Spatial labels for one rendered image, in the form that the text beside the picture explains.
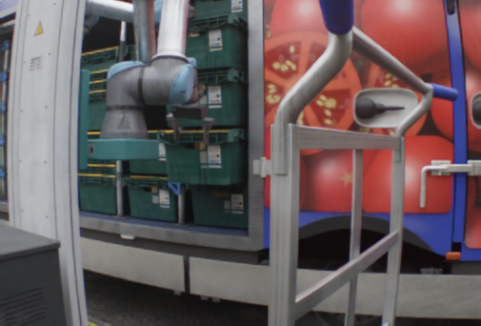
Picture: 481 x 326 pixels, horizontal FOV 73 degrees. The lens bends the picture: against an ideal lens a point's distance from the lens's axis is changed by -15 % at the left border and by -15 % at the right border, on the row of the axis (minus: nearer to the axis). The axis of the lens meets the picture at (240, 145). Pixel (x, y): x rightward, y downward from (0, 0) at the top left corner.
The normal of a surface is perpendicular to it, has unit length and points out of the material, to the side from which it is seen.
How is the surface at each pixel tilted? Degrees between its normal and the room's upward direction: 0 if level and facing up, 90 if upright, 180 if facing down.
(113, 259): 90
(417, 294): 90
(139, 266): 90
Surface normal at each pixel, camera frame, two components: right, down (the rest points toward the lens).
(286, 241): -0.62, -0.01
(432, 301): -0.37, -0.01
